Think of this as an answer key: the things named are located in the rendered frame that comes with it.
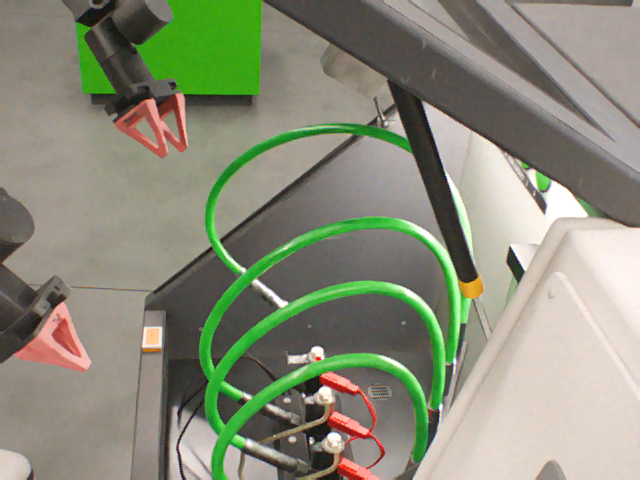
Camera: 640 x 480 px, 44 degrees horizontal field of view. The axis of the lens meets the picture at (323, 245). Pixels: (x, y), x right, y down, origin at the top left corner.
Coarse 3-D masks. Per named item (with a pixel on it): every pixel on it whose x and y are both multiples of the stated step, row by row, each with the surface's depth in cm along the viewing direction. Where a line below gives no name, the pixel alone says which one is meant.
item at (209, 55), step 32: (192, 0) 406; (224, 0) 409; (256, 0) 411; (160, 32) 413; (192, 32) 415; (224, 32) 418; (256, 32) 420; (96, 64) 418; (160, 64) 422; (192, 64) 425; (224, 64) 428; (256, 64) 430; (96, 96) 431; (192, 96) 439; (224, 96) 442
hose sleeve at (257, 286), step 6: (246, 270) 117; (252, 282) 116; (258, 282) 117; (252, 288) 117; (258, 288) 117; (264, 288) 117; (258, 294) 117; (264, 294) 117; (270, 294) 117; (276, 294) 118; (270, 300) 117; (276, 300) 117; (282, 300) 118; (276, 306) 117
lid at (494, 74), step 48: (288, 0) 46; (336, 0) 46; (384, 0) 48; (432, 0) 80; (480, 0) 96; (336, 48) 51; (384, 48) 48; (432, 48) 49; (480, 48) 73; (528, 48) 83; (432, 96) 50; (480, 96) 51; (528, 96) 53; (576, 96) 73; (528, 144) 53; (576, 144) 54; (624, 144) 65; (576, 192) 56; (624, 192) 57
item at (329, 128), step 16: (304, 128) 101; (320, 128) 100; (336, 128) 100; (352, 128) 99; (368, 128) 99; (272, 144) 103; (400, 144) 99; (240, 160) 106; (224, 176) 108; (448, 176) 100; (208, 208) 112; (464, 208) 102; (208, 224) 113; (464, 224) 102; (224, 256) 115; (464, 304) 108; (464, 320) 110
